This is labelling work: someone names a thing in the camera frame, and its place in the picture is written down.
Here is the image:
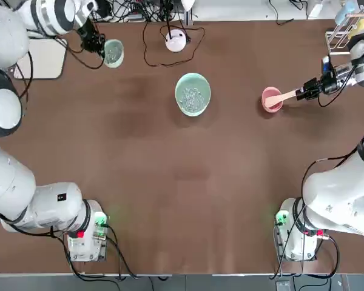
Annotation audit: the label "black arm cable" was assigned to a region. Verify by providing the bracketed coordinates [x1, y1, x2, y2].
[286, 81, 364, 264]
[16, 30, 109, 101]

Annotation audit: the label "black left base cable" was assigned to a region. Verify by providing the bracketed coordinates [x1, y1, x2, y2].
[50, 222, 140, 279]

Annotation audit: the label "white desk lamp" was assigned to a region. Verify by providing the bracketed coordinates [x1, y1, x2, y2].
[164, 0, 195, 53]

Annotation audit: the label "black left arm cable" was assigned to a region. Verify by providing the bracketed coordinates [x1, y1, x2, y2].
[16, 30, 109, 101]

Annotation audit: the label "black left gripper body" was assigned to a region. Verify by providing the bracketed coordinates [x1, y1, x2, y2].
[79, 20, 101, 52]

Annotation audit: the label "black lamp cable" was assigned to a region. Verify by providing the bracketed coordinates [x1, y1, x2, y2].
[143, 21, 206, 67]

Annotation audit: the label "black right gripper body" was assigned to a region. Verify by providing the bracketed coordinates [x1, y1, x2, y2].
[320, 71, 340, 94]

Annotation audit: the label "large green bowl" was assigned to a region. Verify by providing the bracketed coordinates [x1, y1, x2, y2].
[175, 72, 212, 118]

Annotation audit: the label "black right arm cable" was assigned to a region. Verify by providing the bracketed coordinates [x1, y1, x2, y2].
[286, 81, 364, 264]

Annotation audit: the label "pink bowl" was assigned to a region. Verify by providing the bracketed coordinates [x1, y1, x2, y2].
[261, 86, 283, 113]

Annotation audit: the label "black right base cable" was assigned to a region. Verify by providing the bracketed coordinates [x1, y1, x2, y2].
[269, 235, 340, 279]

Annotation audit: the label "white square tray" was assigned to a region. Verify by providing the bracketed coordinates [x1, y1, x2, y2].
[14, 38, 67, 80]

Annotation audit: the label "tangled black cables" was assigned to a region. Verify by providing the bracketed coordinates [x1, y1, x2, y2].
[109, 0, 186, 22]

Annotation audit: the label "white wire rack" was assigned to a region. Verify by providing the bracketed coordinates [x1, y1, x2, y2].
[324, 5, 364, 55]

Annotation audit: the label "small green bowl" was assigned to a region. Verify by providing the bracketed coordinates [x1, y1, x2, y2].
[104, 39, 124, 69]

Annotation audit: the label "black base cable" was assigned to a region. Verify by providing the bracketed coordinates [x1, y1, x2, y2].
[269, 235, 340, 279]
[50, 222, 140, 279]

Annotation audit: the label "black adapter cable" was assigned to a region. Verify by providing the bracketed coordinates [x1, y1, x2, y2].
[268, 0, 295, 25]

